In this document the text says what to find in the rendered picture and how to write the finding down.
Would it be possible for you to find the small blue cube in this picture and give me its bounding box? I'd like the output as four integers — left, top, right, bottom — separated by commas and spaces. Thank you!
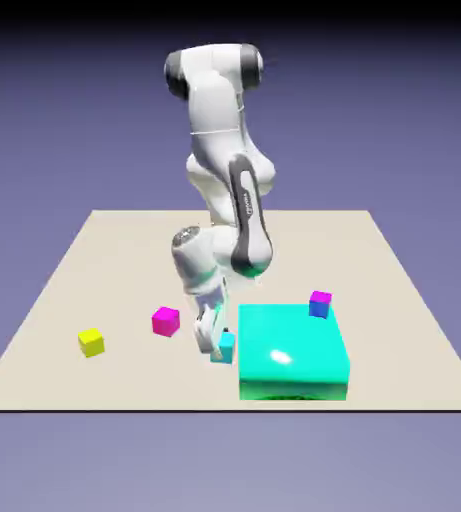
308, 290, 333, 320

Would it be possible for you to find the small magenta cube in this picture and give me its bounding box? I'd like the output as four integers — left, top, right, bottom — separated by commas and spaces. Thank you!
151, 306, 181, 338

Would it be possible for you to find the large cyan box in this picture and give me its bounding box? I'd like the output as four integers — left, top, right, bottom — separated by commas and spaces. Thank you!
237, 302, 352, 402

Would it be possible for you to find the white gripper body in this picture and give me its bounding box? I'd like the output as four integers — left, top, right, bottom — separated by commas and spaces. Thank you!
192, 294, 231, 355

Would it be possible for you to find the small cyan cube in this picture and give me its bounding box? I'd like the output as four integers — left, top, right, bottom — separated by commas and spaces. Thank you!
209, 332, 237, 365

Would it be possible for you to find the small yellow cube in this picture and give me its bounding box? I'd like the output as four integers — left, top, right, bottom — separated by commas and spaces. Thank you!
77, 327, 106, 358

